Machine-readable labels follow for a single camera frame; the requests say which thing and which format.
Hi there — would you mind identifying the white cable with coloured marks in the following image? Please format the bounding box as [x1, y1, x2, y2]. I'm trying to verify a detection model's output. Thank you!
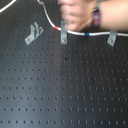
[0, 0, 128, 37]

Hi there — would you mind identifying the grey metal clip right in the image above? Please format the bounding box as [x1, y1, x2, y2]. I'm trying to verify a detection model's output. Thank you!
[107, 30, 117, 46]

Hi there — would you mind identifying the person's bare forearm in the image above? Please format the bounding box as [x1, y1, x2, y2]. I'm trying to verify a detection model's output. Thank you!
[100, 0, 128, 31]

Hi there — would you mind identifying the grey metal clip left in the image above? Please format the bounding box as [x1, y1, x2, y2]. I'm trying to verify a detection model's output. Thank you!
[25, 23, 44, 45]

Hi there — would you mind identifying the grey metal clip middle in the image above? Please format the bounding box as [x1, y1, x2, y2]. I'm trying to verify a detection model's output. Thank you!
[61, 21, 67, 44]

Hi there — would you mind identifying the grey metal clip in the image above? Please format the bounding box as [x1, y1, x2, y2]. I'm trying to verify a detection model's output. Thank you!
[61, 21, 67, 44]
[25, 23, 44, 45]
[107, 30, 117, 46]

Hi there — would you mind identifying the black perforated pegboard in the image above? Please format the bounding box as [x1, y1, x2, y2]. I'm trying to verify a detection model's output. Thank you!
[0, 0, 128, 128]

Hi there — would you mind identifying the person's bare hand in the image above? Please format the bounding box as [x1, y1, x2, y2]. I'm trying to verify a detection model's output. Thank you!
[58, 0, 96, 31]

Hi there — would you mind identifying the dark beaded wristband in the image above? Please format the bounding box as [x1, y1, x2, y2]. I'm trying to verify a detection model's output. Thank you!
[92, 7, 100, 28]

